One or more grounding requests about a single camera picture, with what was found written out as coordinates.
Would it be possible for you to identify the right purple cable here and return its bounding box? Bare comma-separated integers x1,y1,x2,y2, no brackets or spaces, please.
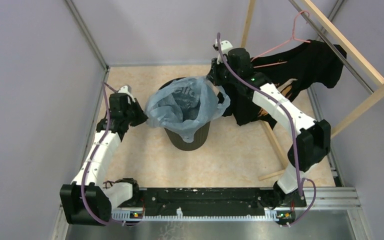
216,32,317,227

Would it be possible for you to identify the pink clothes hanger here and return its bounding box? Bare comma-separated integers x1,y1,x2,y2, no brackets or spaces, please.
249,10,312,69

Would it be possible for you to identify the light blue plastic trash bag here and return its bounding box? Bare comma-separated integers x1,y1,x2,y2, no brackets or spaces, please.
144,76,231,144

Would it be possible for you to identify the metal clothes rail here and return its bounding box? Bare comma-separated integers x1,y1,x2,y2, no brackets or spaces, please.
290,0,384,94

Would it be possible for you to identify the black printed t-shirt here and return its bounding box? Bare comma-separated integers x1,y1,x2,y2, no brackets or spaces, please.
223,40,344,128

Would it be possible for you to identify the purple cable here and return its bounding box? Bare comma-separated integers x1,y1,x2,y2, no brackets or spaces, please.
216,32,317,227
80,81,145,227

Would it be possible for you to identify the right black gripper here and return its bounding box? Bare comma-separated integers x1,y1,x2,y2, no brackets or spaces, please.
206,56,239,87

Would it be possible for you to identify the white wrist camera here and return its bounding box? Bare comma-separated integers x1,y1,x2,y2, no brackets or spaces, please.
117,84,137,104
213,40,233,65

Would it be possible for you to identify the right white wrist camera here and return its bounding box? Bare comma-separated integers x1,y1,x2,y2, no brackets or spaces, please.
213,40,233,65

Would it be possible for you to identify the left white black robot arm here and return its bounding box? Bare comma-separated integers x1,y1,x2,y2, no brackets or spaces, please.
59,89,147,226

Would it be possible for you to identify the black plastic trash bin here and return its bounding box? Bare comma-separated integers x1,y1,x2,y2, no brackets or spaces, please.
157,77,211,152

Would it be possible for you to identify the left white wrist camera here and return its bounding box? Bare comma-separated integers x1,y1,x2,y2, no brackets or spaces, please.
117,84,137,104

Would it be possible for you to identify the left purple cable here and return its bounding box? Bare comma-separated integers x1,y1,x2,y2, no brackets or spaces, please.
80,81,145,227

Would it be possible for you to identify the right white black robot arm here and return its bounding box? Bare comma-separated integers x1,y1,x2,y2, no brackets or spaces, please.
207,45,331,206

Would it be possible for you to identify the grey cable duct rail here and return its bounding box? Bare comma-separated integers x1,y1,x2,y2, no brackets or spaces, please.
111,208,280,222

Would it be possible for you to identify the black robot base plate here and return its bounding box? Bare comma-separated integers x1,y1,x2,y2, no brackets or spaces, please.
109,187,294,218

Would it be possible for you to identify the wooden clothes rack frame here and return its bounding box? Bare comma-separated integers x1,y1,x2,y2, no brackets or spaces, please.
247,0,384,186

